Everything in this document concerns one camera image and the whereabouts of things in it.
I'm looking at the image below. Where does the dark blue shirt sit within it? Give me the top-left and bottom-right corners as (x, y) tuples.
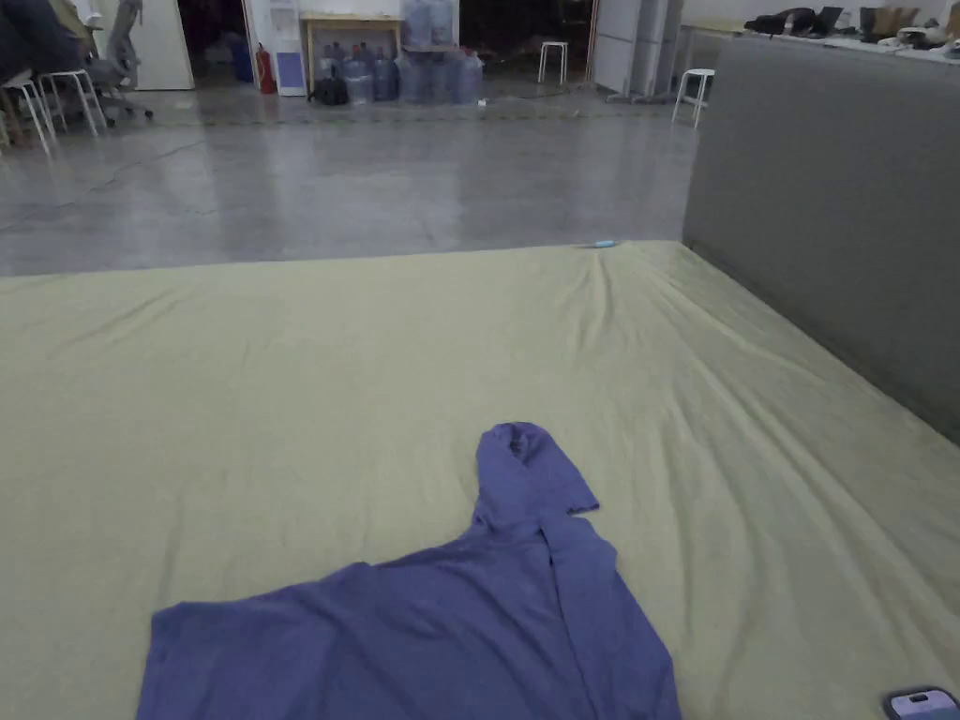
(135, 421), (683, 720)

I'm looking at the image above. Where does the bed with pale green sheet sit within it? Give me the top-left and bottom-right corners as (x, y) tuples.
(0, 239), (960, 720)

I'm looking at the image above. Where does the group of water bottles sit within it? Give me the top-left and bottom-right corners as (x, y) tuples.
(320, 0), (486, 106)

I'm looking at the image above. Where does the wooden table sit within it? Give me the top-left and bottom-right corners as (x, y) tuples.
(300, 14), (405, 96)

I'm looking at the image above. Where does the grey padded headboard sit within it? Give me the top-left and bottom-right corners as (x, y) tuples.
(682, 36), (960, 445)

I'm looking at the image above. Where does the grey office chair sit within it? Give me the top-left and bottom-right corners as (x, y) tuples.
(83, 0), (155, 128)

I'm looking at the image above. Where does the phone with dark case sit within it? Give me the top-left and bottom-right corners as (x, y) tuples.
(883, 685), (960, 720)

